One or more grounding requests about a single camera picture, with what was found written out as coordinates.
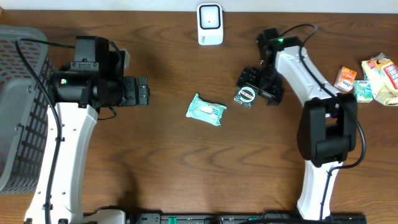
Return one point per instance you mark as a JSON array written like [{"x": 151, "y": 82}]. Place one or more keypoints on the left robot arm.
[{"x": 94, "y": 79}]

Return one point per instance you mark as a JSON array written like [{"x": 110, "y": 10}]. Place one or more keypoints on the green Zappy wipes pack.
[{"x": 205, "y": 111}]

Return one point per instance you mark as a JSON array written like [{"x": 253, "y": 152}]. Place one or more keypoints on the white barcode scanner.
[{"x": 210, "y": 24}]

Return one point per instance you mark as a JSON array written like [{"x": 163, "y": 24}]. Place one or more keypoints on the small teal tissue pack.
[{"x": 362, "y": 91}]

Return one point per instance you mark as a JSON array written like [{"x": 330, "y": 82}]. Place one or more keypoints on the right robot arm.
[{"x": 327, "y": 129}]

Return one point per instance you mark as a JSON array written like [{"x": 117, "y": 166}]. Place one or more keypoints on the red white tape roll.
[{"x": 246, "y": 96}]

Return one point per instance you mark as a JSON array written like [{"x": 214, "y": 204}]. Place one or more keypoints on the grey plastic mesh basket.
[{"x": 23, "y": 108}]

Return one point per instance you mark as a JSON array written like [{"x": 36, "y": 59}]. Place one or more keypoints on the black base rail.
[{"x": 217, "y": 218}]

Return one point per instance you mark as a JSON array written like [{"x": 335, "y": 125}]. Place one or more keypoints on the small orange tissue pack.
[{"x": 345, "y": 79}]

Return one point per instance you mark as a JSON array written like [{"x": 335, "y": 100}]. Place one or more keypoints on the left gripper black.
[{"x": 131, "y": 84}]

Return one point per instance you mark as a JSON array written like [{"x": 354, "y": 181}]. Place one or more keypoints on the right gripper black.
[{"x": 272, "y": 94}]

